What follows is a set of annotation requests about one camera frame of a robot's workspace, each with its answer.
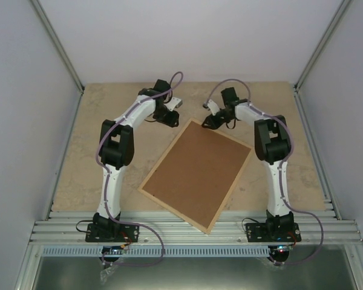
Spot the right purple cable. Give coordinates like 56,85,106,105
207,79,325,267

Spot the brown backing board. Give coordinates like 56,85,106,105
142,121,250,232

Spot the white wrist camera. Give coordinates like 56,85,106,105
203,99,220,115
165,97,183,111

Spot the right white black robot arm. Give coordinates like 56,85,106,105
201,87,294,241

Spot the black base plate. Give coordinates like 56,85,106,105
85,224,140,243
244,222,302,243

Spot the right control board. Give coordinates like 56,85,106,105
271,243,293,253

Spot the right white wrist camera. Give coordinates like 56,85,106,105
203,99,220,115

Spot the left aluminium corner post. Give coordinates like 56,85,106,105
29,0,85,95

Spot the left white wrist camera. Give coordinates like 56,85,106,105
165,97,183,111

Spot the control board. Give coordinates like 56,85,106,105
271,243,293,253
101,244,129,256

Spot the right side aluminium rail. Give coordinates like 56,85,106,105
293,86,342,220

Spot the grey slotted cable duct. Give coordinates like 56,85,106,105
41,245,270,258

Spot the aluminium rail bed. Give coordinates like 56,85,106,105
30,210,363,245

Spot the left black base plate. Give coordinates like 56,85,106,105
85,224,140,243

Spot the left control board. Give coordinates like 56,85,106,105
101,244,129,256

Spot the aluminium corner post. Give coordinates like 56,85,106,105
29,0,85,95
293,0,353,92

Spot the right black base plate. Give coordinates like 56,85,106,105
244,222,302,243

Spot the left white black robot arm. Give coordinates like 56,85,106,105
87,79,182,241

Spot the right aluminium corner post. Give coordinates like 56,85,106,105
293,0,353,92

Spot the light wooden picture frame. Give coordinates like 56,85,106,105
138,118,253,236

